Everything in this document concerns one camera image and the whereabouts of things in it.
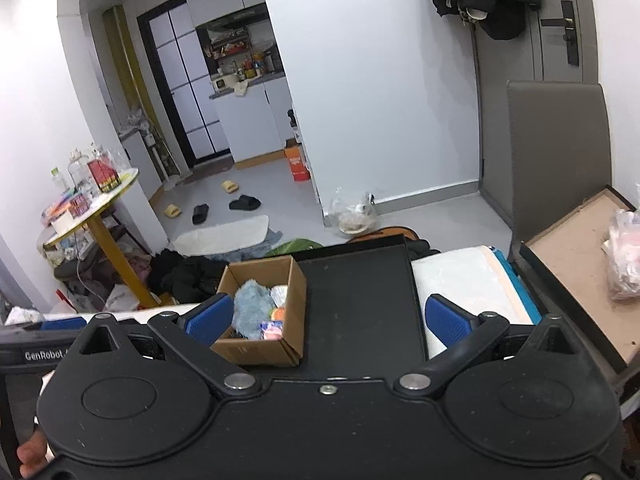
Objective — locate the green capped clear bottle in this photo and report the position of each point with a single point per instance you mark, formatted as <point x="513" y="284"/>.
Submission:
<point x="58" y="180"/>

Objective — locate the red box in clear bag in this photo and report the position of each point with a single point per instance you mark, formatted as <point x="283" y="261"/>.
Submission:
<point x="104" y="176"/>

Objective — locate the orange round rug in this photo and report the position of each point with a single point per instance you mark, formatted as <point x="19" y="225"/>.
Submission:
<point x="385" y="234"/>

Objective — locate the grey entrance door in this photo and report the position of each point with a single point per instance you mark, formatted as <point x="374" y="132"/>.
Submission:
<point x="505" y="110"/>

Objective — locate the brown cardboard box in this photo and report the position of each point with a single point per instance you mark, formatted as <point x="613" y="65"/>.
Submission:
<point x="295" y="305"/>

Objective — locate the small white cabinet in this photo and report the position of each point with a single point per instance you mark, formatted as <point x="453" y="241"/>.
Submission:
<point x="142" y="160"/>

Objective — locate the light blue plush toy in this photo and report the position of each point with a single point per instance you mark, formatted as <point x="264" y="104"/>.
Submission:
<point x="250" y="310"/>

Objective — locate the yellow round table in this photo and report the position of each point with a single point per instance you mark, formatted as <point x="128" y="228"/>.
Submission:
<point x="107" y="250"/>

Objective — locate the white plastic bag red print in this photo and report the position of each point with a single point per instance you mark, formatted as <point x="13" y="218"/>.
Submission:
<point x="120" y="297"/>

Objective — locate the black edged brown box lid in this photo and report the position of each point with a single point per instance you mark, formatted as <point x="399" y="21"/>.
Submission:
<point x="575" y="265"/>

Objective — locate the white microwave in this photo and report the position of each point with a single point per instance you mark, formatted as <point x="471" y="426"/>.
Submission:
<point x="222" y="83"/>

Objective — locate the grey chair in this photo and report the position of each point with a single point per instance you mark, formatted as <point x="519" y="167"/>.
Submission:
<point x="560" y="160"/>

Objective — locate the white small box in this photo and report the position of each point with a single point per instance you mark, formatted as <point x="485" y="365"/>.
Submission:
<point x="62" y="222"/>

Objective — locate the white cloth ball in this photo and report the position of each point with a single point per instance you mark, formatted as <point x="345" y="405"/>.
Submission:
<point x="279" y="294"/>

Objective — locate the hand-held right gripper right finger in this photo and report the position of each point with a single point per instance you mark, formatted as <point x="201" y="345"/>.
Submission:
<point x="447" y="321"/>

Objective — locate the dark framed glass door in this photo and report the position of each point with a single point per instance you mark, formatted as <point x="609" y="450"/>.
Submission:
<point x="185" y="85"/>

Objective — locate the beige slipper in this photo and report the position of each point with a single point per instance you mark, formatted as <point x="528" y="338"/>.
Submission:
<point x="173" y="210"/>
<point x="231" y="186"/>

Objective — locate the black spray bottle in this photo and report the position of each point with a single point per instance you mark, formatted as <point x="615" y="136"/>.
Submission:
<point x="291" y="121"/>

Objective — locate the black slipper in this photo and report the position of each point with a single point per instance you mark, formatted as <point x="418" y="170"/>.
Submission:
<point x="245" y="203"/>
<point x="200" y="214"/>

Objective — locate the green round rug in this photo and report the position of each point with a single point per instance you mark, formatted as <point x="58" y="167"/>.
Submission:
<point x="295" y="247"/>

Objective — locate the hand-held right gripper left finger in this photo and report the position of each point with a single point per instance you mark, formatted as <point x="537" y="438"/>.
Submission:
<point x="207" y="320"/>

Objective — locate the purple snack box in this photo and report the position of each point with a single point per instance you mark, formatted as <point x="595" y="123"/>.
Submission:
<point x="77" y="205"/>

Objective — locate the purple printed tissue pack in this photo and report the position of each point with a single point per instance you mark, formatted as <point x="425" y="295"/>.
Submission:
<point x="272" y="332"/>

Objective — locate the pink filled plastic bag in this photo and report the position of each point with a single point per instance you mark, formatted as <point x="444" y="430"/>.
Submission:
<point x="625" y="255"/>

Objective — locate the black clothing pile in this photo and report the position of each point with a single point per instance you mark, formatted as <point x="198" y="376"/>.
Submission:
<point x="185" y="275"/>

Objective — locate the orange carton box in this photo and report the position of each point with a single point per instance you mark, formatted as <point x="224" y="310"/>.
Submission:
<point x="297" y="165"/>

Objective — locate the blue grey fluffy rug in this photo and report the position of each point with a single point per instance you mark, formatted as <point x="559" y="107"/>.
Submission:
<point x="272" y="236"/>

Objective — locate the person's left hand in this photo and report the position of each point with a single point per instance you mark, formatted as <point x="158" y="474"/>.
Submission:
<point x="32" y="455"/>

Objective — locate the cluttered low rack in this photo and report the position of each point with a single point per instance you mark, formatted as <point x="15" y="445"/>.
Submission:
<point x="75" y="265"/>

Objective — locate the white kitchen cabinet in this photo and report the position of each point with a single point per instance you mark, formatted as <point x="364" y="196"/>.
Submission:
<point x="250" y="125"/>

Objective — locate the clear plastic bag with bowl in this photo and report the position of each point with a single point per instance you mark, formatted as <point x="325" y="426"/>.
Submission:
<point x="352" y="212"/>

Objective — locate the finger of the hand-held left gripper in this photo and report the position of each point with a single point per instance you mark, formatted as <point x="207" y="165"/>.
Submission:
<point x="35" y="355"/>
<point x="62" y="323"/>

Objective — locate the black tray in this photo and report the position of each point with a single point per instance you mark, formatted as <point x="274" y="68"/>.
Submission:
<point x="360" y="310"/>

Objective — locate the white floor mat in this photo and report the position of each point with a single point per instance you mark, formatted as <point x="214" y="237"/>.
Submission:
<point x="225" y="237"/>

